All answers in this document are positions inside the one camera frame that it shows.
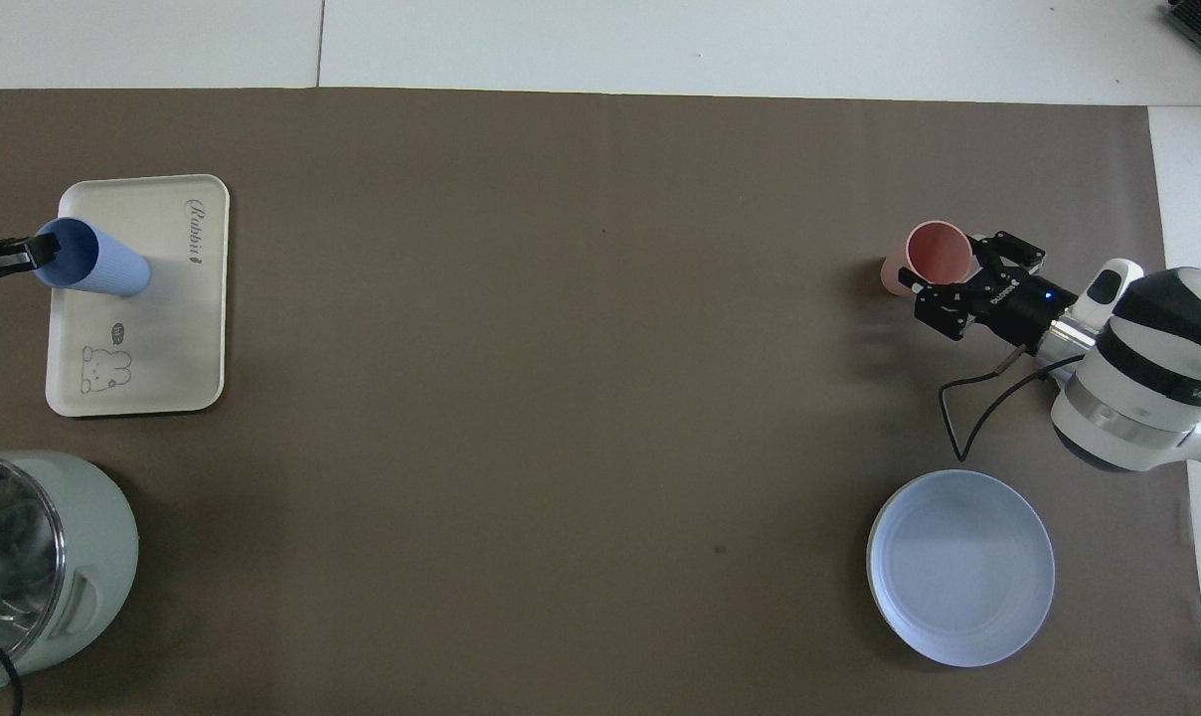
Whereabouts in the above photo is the light blue round plate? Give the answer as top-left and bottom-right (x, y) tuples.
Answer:
(866, 469), (1057, 668)

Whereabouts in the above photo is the blue ribbed plastic cup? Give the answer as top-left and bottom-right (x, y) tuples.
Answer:
(31, 217), (153, 298)

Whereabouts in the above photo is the pale green electric cooker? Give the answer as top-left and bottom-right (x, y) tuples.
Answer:
(0, 450), (141, 695)

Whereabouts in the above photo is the brown table mat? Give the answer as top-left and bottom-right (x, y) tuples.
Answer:
(0, 88), (1201, 716)

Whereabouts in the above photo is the pink plastic cup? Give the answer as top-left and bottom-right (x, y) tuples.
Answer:
(880, 220), (976, 297)

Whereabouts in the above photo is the cream rabbit print tray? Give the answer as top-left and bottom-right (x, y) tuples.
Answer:
(45, 174), (232, 418)

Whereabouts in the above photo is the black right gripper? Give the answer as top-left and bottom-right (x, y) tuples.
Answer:
(913, 230), (1081, 351)

